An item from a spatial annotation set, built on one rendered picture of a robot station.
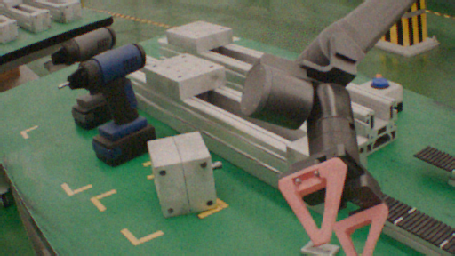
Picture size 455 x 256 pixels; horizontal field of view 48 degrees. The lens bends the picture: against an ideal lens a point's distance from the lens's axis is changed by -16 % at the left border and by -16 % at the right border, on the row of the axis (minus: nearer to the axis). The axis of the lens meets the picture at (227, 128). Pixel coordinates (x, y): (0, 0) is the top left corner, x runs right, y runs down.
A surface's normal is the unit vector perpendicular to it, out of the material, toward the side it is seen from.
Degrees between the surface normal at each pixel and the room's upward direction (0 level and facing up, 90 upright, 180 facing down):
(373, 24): 50
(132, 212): 0
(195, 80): 90
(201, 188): 90
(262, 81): 62
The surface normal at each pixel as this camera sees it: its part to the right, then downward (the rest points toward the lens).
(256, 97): -0.90, -0.26
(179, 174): 0.22, 0.37
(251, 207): -0.11, -0.91
